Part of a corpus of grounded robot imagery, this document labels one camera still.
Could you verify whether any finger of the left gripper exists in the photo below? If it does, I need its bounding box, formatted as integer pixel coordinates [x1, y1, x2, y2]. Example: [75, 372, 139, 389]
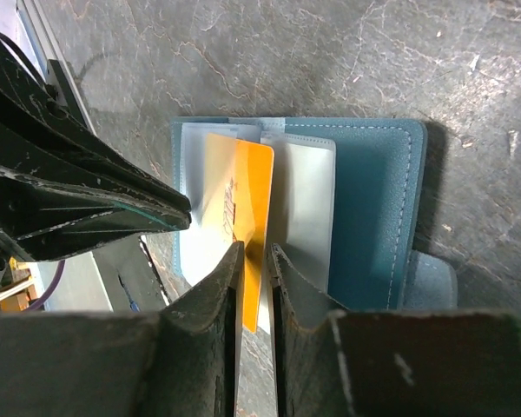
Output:
[0, 32, 191, 261]

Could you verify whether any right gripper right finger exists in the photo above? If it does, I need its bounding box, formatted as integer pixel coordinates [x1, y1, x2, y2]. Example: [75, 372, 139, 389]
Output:
[267, 245, 521, 416]

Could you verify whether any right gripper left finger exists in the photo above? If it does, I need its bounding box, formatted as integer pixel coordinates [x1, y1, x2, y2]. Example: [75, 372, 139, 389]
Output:
[0, 242, 244, 416]

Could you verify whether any blue leather card holder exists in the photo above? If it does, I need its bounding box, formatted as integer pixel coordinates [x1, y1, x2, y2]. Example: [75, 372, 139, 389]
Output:
[170, 116, 458, 310]

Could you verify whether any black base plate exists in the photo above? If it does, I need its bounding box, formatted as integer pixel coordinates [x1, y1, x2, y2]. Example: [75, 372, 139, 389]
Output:
[92, 236, 169, 312]

